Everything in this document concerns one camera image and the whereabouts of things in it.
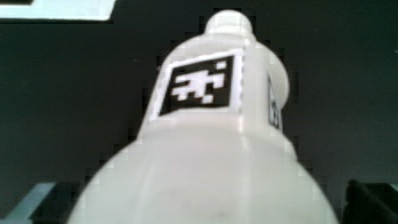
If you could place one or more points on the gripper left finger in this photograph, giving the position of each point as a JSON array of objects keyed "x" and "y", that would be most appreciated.
[{"x": 20, "y": 215}]

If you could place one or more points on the white marker sheet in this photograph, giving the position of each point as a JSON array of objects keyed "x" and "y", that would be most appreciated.
[{"x": 81, "y": 10}]

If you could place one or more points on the white lamp bulb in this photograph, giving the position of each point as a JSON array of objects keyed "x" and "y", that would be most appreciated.
[{"x": 209, "y": 171}]

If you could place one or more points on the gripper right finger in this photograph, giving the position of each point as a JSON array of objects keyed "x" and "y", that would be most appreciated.
[{"x": 372, "y": 203}]

